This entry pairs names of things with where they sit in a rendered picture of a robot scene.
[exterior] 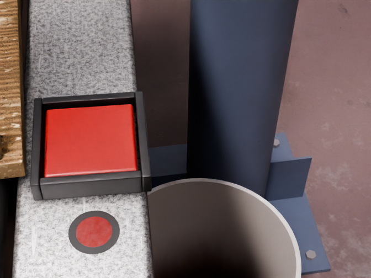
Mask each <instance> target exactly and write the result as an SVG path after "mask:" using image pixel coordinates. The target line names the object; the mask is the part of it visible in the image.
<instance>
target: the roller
mask: <svg viewBox="0 0 371 278"><path fill-rule="evenodd" d="M22 4H23V0H20V8H21V19H22ZM9 186H10V178H7V179H0V278H3V273H4V257H5V248H6V232H7V217H8V201H9Z"/></svg>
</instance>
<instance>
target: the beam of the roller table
mask: <svg viewBox="0 0 371 278"><path fill-rule="evenodd" d="M122 92H134V93H135V92H138V85H137V72H136V60H135V48H134V35H133V23H132V16H131V3H130V0H29V5H28V23H27V33H26V51H25V69H24V116H25V147H26V175H25V176H23V177H18V186H17V204H16V214H15V232H14V250H13V268H12V278H155V274H154V267H153V255H152V242H151V230H150V217H149V205H148V198H147V192H143V191H142V192H140V193H126V194H113V195H99V196H85V197H71V198H63V199H50V200H44V199H42V200H34V199H33V195H32V192H31V188H30V170H31V147H32V134H33V110H34V99H35V98H42V99H43V98H48V97H65V96H74V95H90V94H106V93H122ZM88 211H104V212H107V213H109V214H111V215H112V216H113V217H114V218H115V219H116V220H117V222H118V224H119V227H120V235H119V238H118V240H117V242H116V243H115V244H114V246H113V247H111V248H110V249H109V250H107V251H106V252H103V253H100V254H85V253H81V252H79V251H78V250H76V249H75V248H74V247H73V246H72V244H71V243H70V240H69V238H68V230H69V227H70V225H71V223H72V221H73V220H74V219H75V218H76V217H78V216H79V215H81V214H83V213H85V212H88Z"/></svg>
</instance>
